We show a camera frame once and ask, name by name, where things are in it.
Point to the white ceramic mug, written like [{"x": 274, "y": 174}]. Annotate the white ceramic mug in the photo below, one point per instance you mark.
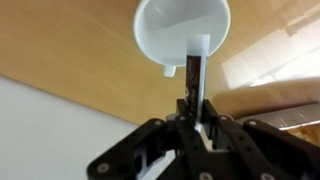
[{"x": 173, "y": 30}]

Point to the black Expo marker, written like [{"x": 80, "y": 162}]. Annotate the black Expo marker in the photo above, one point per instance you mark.
[{"x": 195, "y": 76}]

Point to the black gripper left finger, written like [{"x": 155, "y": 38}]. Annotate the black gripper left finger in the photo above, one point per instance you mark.
[{"x": 156, "y": 146}]

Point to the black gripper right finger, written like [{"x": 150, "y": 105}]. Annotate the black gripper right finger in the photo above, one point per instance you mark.
[{"x": 253, "y": 150}]

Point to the brown paper bag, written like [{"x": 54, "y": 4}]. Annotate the brown paper bag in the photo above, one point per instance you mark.
[{"x": 273, "y": 96}]

